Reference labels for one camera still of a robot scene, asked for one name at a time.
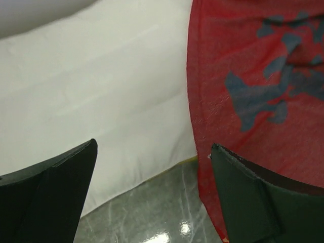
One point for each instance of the red pillowcase grey print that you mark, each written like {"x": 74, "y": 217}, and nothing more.
{"x": 255, "y": 87}

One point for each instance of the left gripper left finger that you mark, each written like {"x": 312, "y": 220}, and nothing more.
{"x": 44, "y": 202}

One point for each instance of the white pillow yellow edge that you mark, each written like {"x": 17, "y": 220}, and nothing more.
{"x": 115, "y": 72}

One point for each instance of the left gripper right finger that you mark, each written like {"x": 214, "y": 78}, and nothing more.
{"x": 259, "y": 205}

